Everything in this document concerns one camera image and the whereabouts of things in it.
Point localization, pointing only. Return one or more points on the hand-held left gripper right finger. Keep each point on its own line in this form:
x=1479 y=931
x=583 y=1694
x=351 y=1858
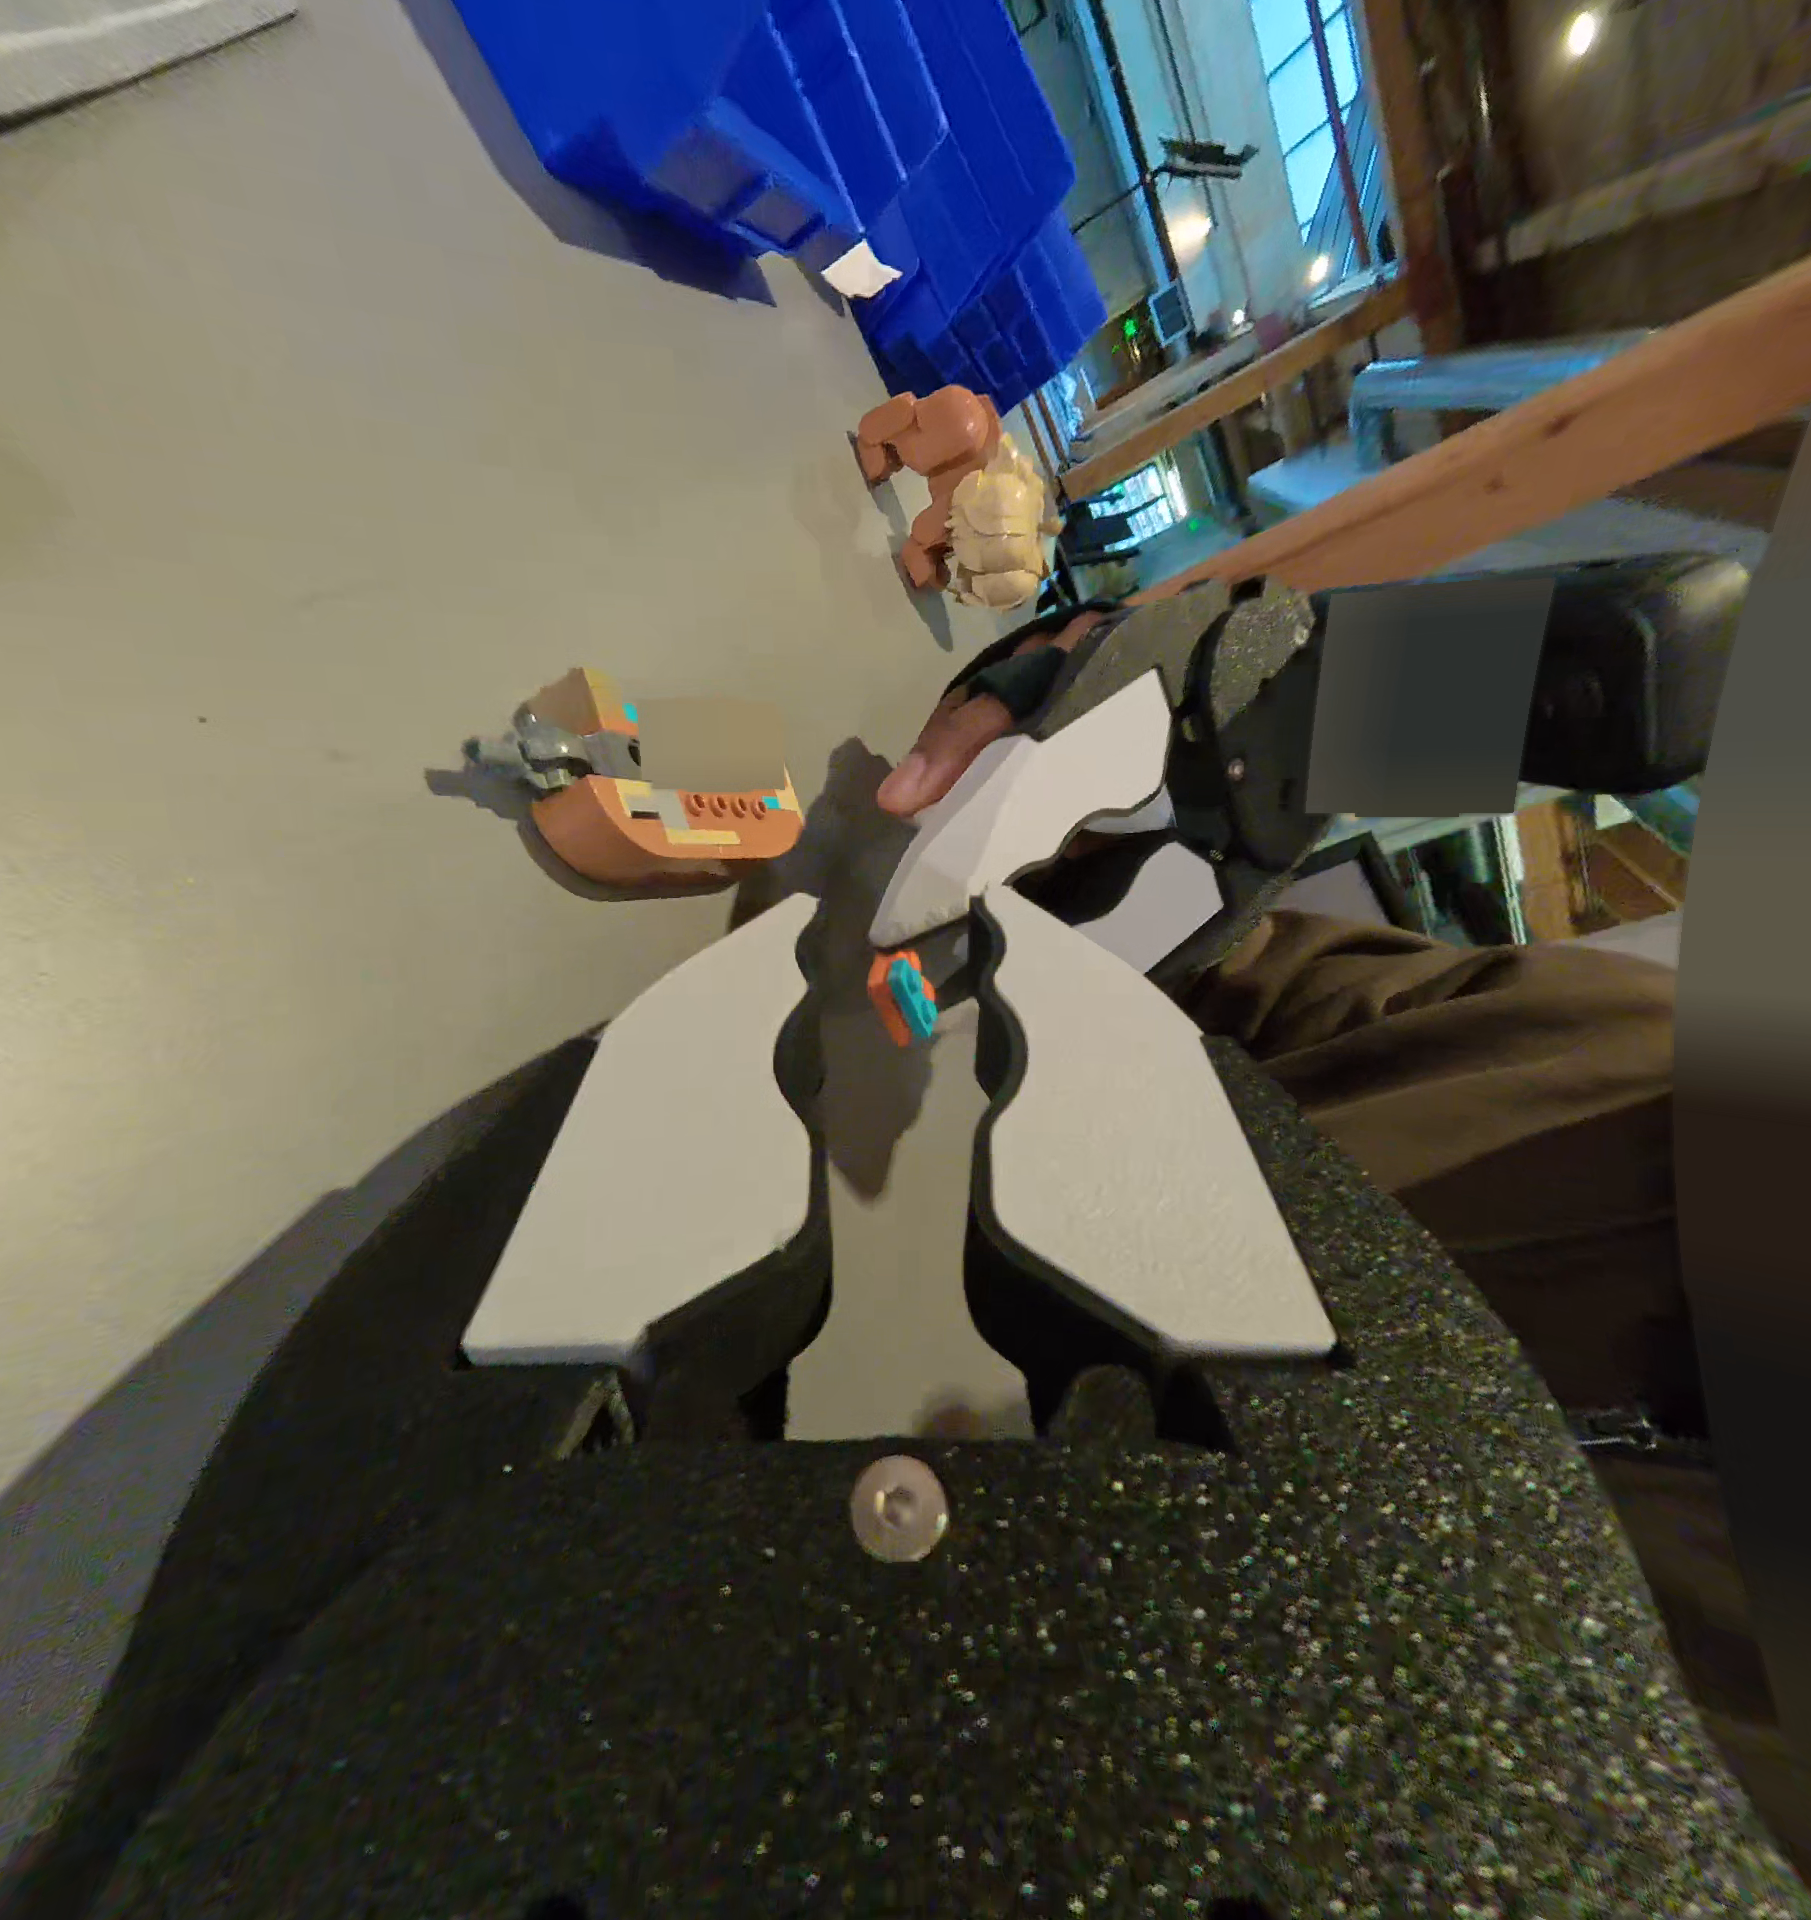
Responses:
x=1131 y=1171

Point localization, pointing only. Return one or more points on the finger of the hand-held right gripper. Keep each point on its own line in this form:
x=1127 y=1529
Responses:
x=1057 y=781
x=1169 y=901

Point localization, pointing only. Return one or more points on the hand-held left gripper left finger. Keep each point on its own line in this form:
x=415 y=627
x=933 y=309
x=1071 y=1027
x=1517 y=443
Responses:
x=651 y=1171

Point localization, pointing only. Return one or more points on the small orange teal brick piece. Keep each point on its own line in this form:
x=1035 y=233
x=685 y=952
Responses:
x=895 y=999

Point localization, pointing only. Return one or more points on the brown toy brick ship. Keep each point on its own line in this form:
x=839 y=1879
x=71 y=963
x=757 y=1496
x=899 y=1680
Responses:
x=607 y=840

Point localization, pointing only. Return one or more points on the person's right forearm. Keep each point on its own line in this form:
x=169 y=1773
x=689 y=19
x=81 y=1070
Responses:
x=1447 y=1050

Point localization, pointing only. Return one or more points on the grey desk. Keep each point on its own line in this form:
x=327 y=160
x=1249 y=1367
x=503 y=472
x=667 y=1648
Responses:
x=245 y=600

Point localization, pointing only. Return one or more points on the person's right hand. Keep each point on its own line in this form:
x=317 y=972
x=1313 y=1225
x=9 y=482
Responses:
x=929 y=772

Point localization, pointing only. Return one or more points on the brown tan brick animal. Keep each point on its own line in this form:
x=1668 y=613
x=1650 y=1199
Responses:
x=937 y=434

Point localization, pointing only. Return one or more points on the wooden beam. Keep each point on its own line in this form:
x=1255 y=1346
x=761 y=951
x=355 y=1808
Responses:
x=1596 y=421

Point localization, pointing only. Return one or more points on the large blue plastic bin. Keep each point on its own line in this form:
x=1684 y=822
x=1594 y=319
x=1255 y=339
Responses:
x=651 y=104

